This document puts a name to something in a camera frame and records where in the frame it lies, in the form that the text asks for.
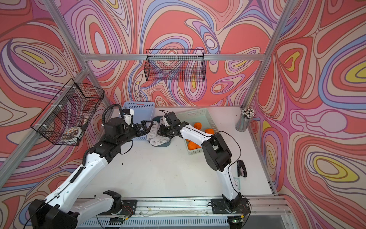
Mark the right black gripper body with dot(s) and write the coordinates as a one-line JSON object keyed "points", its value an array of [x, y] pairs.
{"points": [[167, 131]]}

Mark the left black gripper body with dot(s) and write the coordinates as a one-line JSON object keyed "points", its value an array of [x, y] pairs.
{"points": [[128, 133]]}

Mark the white foam net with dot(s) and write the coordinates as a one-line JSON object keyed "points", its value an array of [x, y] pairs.
{"points": [[159, 140], [152, 135]]}

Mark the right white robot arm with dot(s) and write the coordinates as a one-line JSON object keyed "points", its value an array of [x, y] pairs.
{"points": [[216, 152]]}

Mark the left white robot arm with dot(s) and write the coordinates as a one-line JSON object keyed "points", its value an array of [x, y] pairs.
{"points": [[58, 210]]}

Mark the dark teal plastic tray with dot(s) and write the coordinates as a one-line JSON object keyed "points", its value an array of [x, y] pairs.
{"points": [[158, 119]]}

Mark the lavender perforated plastic basket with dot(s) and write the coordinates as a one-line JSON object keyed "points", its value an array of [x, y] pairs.
{"points": [[143, 111]]}

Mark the mint green perforated basket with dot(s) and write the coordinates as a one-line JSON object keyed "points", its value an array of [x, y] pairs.
{"points": [[201, 116]]}

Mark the metal cup of pencils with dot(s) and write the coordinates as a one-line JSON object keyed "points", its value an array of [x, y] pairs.
{"points": [[245, 118]]}

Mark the black stapler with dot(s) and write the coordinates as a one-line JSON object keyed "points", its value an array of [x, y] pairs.
{"points": [[241, 169]]}

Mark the small mint alarm clock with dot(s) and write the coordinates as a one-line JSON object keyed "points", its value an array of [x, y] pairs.
{"points": [[237, 182]]}

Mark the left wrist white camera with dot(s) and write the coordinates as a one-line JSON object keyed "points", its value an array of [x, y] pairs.
{"points": [[127, 115]]}

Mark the black wire basket left wall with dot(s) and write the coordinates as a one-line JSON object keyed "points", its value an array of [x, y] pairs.
{"points": [[73, 106]]}

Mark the black wire basket wall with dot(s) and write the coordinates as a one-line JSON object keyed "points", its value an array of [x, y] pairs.
{"points": [[73, 106], [175, 65]]}

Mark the black wire basket back wall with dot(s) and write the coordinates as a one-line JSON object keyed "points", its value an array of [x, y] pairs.
{"points": [[175, 65]]}

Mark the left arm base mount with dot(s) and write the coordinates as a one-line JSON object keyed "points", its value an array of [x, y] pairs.
{"points": [[125, 207]]}

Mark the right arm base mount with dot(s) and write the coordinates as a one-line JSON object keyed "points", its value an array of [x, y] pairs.
{"points": [[223, 206]]}

